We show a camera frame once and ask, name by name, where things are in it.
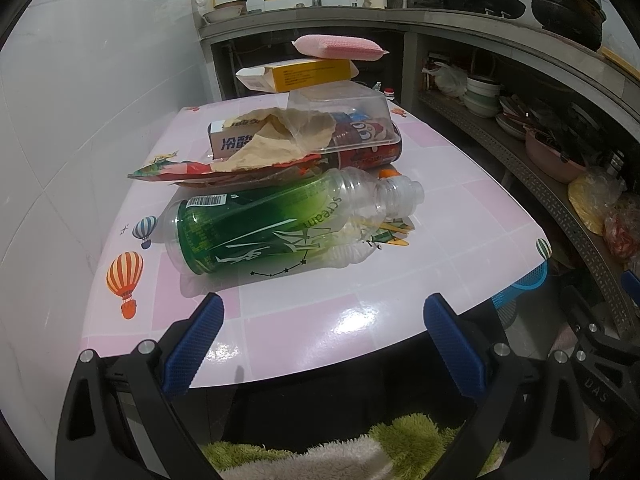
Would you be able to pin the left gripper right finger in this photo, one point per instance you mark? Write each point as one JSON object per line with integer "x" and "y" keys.
{"x": 529, "y": 422}

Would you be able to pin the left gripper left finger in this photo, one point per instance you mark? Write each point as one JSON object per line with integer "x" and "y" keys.
{"x": 94, "y": 439}

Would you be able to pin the red squirrel snack bag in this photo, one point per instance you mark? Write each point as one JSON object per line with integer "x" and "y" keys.
{"x": 199, "y": 174}

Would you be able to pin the green plastic bottle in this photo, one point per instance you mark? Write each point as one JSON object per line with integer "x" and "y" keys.
{"x": 341, "y": 208}

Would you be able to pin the blue white toothpaste box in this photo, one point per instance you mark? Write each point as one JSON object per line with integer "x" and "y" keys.
{"x": 226, "y": 138}

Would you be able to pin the beige cloth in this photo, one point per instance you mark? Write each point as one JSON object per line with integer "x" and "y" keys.
{"x": 287, "y": 136}

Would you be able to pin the clear plastic container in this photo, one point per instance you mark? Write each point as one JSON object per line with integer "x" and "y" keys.
{"x": 340, "y": 97}

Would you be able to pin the yellow cardboard box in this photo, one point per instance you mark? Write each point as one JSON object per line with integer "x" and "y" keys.
{"x": 295, "y": 74}

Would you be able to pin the pink scrub sponge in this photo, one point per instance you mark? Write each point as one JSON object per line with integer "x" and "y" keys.
{"x": 339, "y": 48}

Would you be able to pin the red cartoon snack bag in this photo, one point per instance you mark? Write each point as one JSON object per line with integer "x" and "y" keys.
{"x": 361, "y": 141}

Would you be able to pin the blue trash basket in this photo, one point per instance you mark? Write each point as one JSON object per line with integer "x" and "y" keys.
{"x": 506, "y": 301}

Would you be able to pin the green fuzzy sleeve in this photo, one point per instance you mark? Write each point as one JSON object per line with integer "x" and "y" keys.
{"x": 407, "y": 448}

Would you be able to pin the yellow food bag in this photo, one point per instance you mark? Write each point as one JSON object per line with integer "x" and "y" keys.
{"x": 592, "y": 195}

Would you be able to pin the pink balloon tablecloth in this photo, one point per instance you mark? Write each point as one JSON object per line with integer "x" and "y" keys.
{"x": 311, "y": 306}

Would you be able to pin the pink basin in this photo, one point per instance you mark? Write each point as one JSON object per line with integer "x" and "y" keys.
{"x": 550, "y": 161}

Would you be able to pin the stacked white bowls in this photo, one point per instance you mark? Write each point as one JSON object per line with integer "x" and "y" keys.
{"x": 481, "y": 97}

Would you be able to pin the white plastic bag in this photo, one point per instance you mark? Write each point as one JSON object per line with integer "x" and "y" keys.
{"x": 450, "y": 80}

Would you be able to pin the black wok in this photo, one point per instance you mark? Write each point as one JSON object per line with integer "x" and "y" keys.
{"x": 510, "y": 9}

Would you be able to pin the bowl on counter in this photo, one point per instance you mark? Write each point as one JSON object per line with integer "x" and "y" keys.
{"x": 226, "y": 11}

